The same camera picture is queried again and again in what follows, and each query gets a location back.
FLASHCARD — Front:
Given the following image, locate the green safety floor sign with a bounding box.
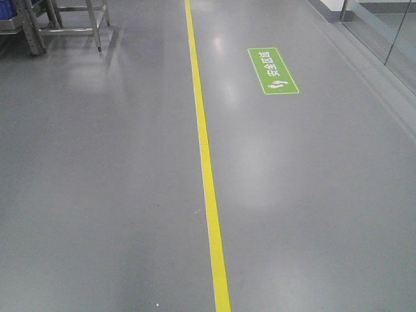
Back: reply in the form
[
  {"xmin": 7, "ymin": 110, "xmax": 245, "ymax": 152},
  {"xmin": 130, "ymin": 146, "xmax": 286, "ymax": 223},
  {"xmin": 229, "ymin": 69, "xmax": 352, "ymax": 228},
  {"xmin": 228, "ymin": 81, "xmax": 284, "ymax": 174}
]
[{"xmin": 247, "ymin": 47, "xmax": 300, "ymax": 95}]

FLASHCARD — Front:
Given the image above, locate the steel frame stand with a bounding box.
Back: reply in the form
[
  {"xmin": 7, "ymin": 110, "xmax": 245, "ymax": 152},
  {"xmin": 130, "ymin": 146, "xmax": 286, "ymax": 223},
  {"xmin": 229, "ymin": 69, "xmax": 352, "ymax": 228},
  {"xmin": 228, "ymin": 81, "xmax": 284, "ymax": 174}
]
[{"xmin": 0, "ymin": 0, "xmax": 112, "ymax": 56}]

